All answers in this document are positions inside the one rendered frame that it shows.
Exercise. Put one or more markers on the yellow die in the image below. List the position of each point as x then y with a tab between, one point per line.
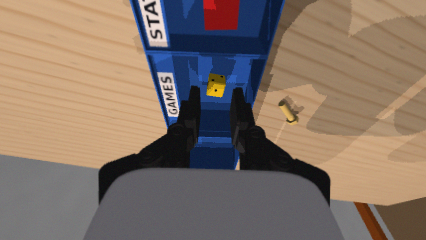
216	85

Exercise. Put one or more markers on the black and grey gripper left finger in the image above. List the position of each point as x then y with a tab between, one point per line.
172	149

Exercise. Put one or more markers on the blue rack of bins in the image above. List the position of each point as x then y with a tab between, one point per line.
181	54

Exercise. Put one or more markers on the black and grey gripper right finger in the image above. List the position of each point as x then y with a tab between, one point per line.
256	152

